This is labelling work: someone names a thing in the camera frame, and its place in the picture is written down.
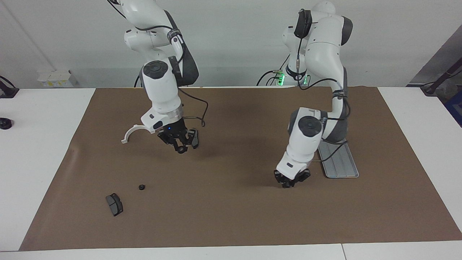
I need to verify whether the silver metal tray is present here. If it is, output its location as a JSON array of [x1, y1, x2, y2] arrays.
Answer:
[[318, 139, 360, 179]]

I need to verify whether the brown paper table mat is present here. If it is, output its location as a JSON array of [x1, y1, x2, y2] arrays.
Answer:
[[19, 86, 462, 252]]

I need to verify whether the wide dark brake pad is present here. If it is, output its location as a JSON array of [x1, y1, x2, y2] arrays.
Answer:
[[105, 193, 124, 217]]

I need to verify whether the blue crate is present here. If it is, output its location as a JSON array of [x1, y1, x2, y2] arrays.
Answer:
[[445, 88, 462, 127]]

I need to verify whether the black stand pole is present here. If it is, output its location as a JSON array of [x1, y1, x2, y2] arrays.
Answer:
[[420, 60, 462, 96]]

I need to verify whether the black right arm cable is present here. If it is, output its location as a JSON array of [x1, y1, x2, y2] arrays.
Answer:
[[108, 0, 209, 127]]

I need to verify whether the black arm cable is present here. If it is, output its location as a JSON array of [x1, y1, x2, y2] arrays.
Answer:
[[108, 0, 209, 127], [296, 58, 350, 165]]

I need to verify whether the white curved plastic bracket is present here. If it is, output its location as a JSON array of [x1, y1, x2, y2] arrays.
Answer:
[[121, 124, 150, 144]]

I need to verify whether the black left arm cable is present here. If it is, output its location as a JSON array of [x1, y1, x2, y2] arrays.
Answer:
[[296, 58, 350, 165]]

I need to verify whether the black left base cable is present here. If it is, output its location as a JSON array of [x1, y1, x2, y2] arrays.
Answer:
[[256, 53, 291, 86]]

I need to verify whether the black clamp mount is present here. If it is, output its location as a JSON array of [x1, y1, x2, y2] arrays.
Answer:
[[0, 76, 19, 99]]

